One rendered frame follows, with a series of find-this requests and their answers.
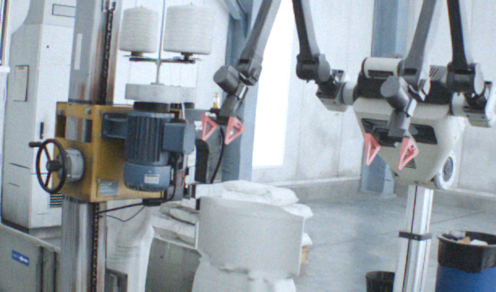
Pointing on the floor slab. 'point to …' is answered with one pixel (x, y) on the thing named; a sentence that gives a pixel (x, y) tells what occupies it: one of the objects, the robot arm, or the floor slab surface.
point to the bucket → (379, 281)
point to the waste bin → (470, 262)
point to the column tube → (83, 214)
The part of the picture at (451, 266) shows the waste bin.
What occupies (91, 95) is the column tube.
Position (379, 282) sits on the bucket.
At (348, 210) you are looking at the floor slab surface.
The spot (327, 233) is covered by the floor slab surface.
